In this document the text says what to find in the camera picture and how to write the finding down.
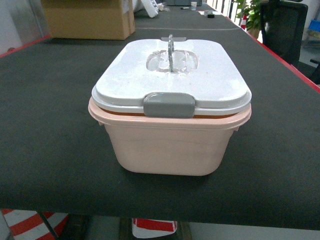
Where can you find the grey plastic crate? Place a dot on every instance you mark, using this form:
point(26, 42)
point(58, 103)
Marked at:
point(182, 2)

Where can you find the red white cone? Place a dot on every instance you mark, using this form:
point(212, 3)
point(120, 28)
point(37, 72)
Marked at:
point(150, 229)
point(31, 225)

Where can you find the pink plastic storage box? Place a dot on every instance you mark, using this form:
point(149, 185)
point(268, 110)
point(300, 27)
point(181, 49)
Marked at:
point(170, 146)

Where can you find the black high-back office chair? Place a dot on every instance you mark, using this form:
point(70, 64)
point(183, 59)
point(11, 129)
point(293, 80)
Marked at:
point(282, 28)

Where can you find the green potted plant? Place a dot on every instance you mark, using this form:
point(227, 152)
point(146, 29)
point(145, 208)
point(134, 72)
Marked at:
point(251, 9)

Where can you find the red white cone centre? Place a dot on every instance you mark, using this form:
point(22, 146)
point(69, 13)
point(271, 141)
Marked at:
point(150, 229)

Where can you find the white box lid grey latch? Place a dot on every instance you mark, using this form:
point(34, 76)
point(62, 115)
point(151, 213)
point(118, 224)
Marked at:
point(199, 68)

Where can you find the brown cardboard box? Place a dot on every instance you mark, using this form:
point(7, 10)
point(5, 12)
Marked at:
point(89, 19)

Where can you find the red white cone left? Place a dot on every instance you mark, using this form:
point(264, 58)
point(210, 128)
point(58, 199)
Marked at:
point(31, 225)

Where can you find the red metal table frame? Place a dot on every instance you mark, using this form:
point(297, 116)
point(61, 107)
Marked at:
point(74, 65)

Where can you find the white paper cup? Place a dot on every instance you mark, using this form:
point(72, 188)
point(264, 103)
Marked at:
point(193, 5)

